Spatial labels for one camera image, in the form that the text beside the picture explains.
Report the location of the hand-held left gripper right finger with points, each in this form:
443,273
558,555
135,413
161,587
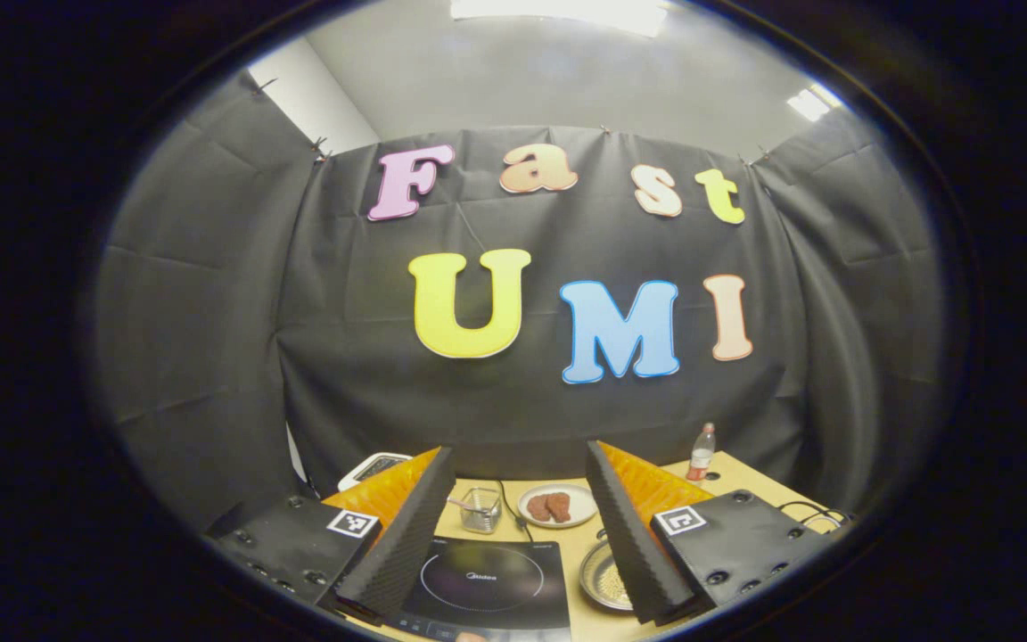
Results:
634,544

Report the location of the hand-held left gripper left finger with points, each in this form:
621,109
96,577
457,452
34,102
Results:
402,553

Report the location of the stainless steel pot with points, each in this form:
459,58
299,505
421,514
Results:
592,580

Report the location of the black induction cooktop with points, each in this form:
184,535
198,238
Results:
487,580

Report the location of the pile of yellow soybeans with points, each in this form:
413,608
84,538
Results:
613,584

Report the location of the round white plate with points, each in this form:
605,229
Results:
585,508

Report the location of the large brown meat slice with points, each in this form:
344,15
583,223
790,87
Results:
560,506

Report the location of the white toaster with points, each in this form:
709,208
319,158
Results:
371,465

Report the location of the small brown meat slice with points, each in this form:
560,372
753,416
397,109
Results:
538,508

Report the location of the plastic bottle red label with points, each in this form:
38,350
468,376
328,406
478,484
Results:
701,455

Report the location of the black backdrop cloth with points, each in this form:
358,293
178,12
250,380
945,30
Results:
513,401

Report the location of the small ceiling light panel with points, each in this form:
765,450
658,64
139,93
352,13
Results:
814,102

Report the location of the large ceiling light panel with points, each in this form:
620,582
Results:
558,13

